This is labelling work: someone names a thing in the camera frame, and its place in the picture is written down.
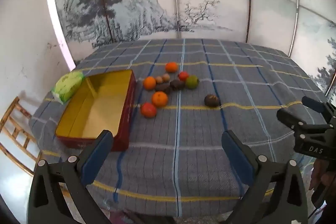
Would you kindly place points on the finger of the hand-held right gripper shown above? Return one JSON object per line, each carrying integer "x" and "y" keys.
{"x": 294, "y": 121}
{"x": 315, "y": 105}

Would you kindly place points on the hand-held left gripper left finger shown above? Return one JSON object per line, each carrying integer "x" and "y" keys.
{"x": 97, "y": 158}

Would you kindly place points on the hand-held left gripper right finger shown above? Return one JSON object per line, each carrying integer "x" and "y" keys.
{"x": 236, "y": 158}

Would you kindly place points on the red tin box gold interior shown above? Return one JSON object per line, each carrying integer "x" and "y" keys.
{"x": 97, "y": 106}

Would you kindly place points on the dark brown passionfruit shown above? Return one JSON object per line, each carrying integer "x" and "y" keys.
{"x": 162, "y": 87}
{"x": 177, "y": 84}
{"x": 212, "y": 100}

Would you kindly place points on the red persimmon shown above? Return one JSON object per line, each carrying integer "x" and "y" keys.
{"x": 183, "y": 75}
{"x": 148, "y": 109}

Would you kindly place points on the orange mandarin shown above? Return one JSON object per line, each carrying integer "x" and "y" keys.
{"x": 149, "y": 82}
{"x": 159, "y": 99}
{"x": 171, "y": 66}

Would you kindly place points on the green lime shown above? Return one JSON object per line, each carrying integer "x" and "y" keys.
{"x": 192, "y": 81}

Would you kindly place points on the small brown longan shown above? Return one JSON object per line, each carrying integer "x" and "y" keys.
{"x": 159, "y": 79}
{"x": 165, "y": 77}

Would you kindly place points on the person's right hand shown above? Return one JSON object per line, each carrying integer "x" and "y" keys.
{"x": 318, "y": 175}

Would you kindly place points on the grey plaid tablecloth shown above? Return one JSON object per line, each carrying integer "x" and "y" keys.
{"x": 199, "y": 140}

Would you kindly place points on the green tissue packet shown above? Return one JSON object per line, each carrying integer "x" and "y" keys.
{"x": 67, "y": 86}

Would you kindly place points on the wooden bamboo chair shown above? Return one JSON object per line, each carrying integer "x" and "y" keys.
{"x": 15, "y": 129}

